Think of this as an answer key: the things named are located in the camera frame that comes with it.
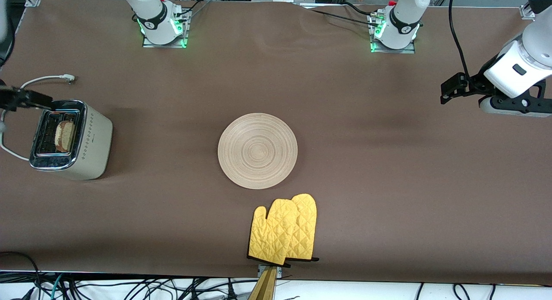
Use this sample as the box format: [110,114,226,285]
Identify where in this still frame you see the round light wooden plate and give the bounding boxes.
[218,113,298,190]

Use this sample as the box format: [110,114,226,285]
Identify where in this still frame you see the white toaster power cable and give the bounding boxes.
[0,74,76,162]

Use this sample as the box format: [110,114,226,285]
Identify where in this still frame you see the short black tabletop cable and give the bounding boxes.
[343,1,376,18]

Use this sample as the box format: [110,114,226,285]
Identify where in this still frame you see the yellow quilted oven mitt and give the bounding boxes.
[285,194,320,263]
[248,199,299,266]

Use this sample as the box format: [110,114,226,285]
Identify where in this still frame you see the teal cable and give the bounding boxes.
[51,273,65,300]

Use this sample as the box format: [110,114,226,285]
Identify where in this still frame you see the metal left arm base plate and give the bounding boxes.
[370,13,417,54]

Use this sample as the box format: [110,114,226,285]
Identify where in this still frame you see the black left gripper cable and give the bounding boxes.
[448,0,470,76]

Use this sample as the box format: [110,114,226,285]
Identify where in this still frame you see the yellow wooden bar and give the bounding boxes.
[248,266,278,300]

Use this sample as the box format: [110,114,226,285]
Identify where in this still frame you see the small metal clamp bracket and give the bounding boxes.
[257,264,283,279]

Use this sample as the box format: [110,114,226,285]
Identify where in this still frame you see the looped black cable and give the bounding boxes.
[0,251,41,288]

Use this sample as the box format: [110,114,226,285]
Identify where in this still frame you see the black right arm base cable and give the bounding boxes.
[170,0,212,18]

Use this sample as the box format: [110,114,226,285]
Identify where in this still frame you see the tangled black cables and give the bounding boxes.
[65,276,259,300]

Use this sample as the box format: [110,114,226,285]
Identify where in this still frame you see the brown crust bread slice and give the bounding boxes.
[55,120,76,153]

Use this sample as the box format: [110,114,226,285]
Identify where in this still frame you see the long black tabletop cable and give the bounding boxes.
[308,8,380,27]

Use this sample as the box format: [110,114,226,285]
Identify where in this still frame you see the cream and chrome toaster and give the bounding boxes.
[29,100,113,181]

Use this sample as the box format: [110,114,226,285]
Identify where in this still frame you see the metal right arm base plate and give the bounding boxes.
[142,9,191,48]

